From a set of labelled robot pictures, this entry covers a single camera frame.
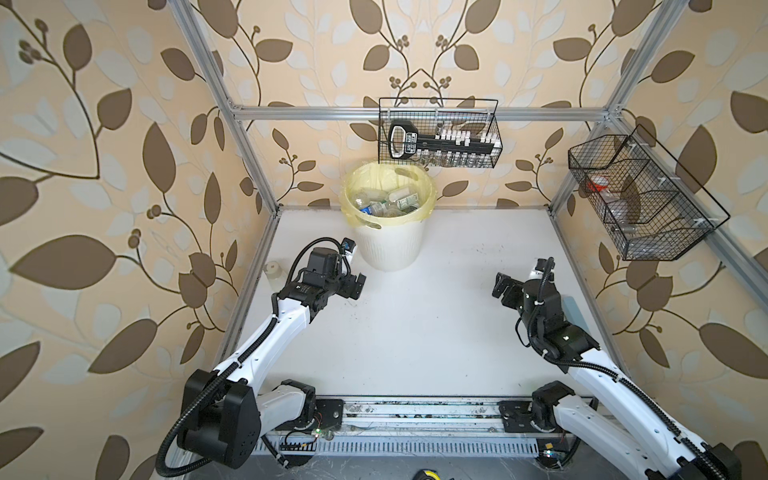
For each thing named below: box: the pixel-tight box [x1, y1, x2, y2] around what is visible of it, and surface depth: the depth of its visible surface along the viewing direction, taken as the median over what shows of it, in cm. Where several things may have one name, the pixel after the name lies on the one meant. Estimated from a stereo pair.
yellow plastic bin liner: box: [340, 162, 437, 229], surface depth 96 cm
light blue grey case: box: [562, 294, 591, 334], surface depth 88 cm
